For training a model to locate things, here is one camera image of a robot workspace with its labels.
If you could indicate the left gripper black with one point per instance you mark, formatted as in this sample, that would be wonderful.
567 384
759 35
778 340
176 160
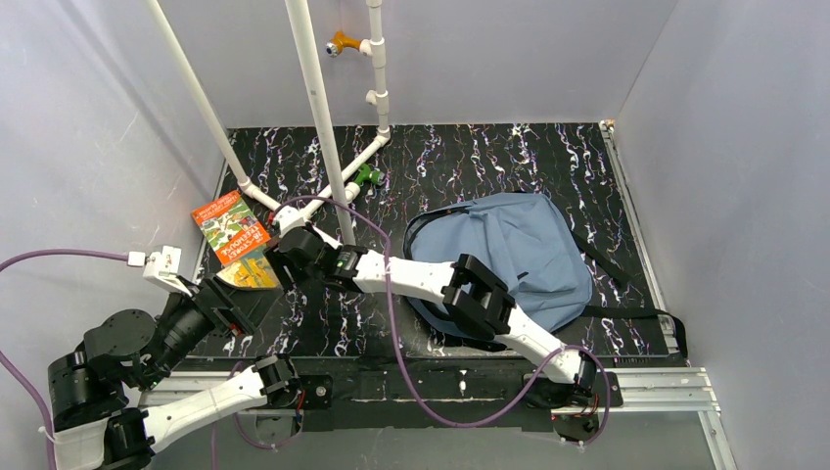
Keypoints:
220 302

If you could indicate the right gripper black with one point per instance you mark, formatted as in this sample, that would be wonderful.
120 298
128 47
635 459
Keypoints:
285 256

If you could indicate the blue backpack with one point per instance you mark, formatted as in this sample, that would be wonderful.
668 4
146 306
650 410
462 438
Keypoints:
547 268

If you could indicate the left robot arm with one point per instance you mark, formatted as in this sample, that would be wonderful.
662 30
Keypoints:
95 427

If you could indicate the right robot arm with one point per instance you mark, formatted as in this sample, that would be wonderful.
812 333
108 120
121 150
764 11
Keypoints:
475 300

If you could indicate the yellow illustrated cover book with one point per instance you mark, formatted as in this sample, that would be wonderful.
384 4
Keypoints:
250 271

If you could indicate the orange green treehouse book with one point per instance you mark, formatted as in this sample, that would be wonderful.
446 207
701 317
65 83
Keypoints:
230 226

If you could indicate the green white pipe fitting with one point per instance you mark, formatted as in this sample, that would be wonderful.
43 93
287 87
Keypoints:
365 175

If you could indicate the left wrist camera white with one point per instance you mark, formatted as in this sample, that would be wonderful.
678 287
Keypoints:
160 268

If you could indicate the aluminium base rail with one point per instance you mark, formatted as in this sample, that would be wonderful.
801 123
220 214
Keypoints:
468 414

